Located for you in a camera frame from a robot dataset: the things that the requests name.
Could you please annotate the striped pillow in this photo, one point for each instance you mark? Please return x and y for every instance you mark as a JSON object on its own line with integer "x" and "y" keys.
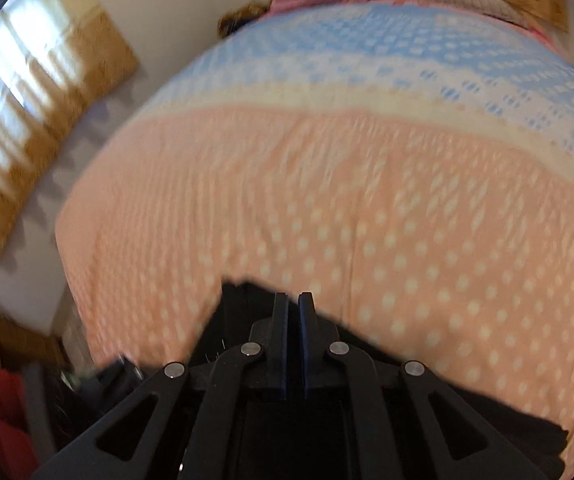
{"x": 467, "y": 0}

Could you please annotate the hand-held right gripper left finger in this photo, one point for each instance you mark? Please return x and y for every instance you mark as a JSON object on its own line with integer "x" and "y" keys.
{"x": 281, "y": 350}

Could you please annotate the polka dot bedsheet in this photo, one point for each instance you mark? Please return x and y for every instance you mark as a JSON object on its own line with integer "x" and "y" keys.
{"x": 367, "y": 185}

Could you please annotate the wooden furniture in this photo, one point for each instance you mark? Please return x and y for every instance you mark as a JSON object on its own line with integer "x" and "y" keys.
{"x": 12, "y": 340}

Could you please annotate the beige side curtain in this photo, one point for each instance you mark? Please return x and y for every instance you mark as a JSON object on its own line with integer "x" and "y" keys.
{"x": 67, "y": 85}

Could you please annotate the black pants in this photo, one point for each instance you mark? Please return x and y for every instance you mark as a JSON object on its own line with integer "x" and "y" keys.
{"x": 517, "y": 425}

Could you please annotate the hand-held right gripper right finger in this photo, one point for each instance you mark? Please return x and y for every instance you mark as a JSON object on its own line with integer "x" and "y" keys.
{"x": 308, "y": 350}

